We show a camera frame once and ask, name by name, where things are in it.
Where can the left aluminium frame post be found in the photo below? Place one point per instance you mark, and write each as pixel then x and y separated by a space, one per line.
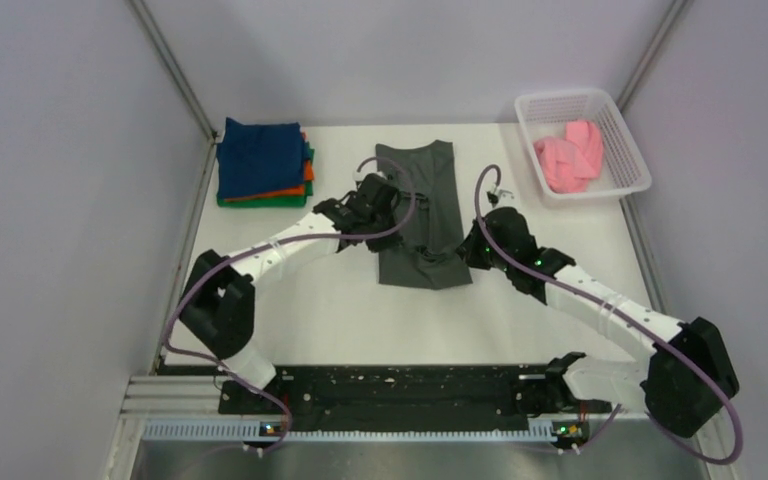
pixel 171 65

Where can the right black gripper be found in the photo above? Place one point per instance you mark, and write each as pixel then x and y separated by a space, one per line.
pixel 469 249

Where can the dark grey t-shirt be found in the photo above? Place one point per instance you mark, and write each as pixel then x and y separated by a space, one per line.
pixel 426 258

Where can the pink t-shirt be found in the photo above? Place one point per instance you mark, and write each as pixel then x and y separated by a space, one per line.
pixel 571 162

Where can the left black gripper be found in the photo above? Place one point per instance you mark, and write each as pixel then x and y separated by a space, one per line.
pixel 388 245

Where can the folded green t-shirt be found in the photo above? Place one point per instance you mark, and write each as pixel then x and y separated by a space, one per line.
pixel 297 202

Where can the folded navy blue t-shirt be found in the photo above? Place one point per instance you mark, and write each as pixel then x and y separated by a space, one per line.
pixel 255 159

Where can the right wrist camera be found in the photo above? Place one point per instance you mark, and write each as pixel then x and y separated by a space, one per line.
pixel 500 198

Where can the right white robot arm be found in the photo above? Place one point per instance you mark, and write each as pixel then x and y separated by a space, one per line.
pixel 679 372

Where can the aluminium frame post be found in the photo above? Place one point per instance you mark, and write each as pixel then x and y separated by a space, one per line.
pixel 666 27
pixel 171 65

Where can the right aluminium frame post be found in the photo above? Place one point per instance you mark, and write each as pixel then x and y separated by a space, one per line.
pixel 666 27

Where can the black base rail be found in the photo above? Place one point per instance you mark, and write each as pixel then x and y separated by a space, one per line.
pixel 425 398

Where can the white plastic basket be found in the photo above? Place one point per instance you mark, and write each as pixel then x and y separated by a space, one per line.
pixel 546 114

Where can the white slotted cable duct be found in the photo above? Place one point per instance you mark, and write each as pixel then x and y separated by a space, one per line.
pixel 268 429

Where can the folded orange t-shirt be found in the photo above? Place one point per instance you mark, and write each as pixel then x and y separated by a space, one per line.
pixel 304 189

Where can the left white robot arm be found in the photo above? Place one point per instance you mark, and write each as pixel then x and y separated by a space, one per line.
pixel 218 304

